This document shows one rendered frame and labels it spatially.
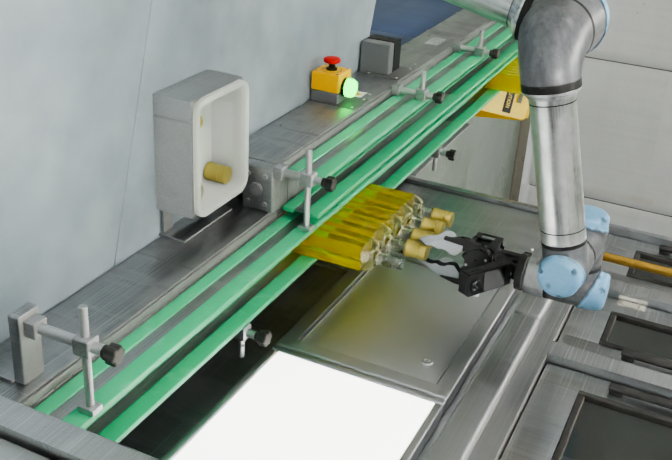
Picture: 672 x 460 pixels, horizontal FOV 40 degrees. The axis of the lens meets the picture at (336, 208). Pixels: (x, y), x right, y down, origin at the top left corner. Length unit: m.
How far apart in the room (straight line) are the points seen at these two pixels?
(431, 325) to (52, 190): 0.79
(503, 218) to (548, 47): 0.97
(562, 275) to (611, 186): 6.49
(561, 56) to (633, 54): 6.22
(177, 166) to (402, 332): 0.54
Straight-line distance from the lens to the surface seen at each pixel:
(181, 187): 1.64
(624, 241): 2.39
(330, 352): 1.72
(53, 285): 1.52
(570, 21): 1.49
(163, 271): 1.60
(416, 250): 1.81
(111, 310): 1.51
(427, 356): 1.74
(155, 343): 1.45
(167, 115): 1.61
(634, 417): 1.78
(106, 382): 1.38
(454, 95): 2.55
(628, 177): 7.99
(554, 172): 1.52
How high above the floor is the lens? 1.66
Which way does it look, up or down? 22 degrees down
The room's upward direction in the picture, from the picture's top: 104 degrees clockwise
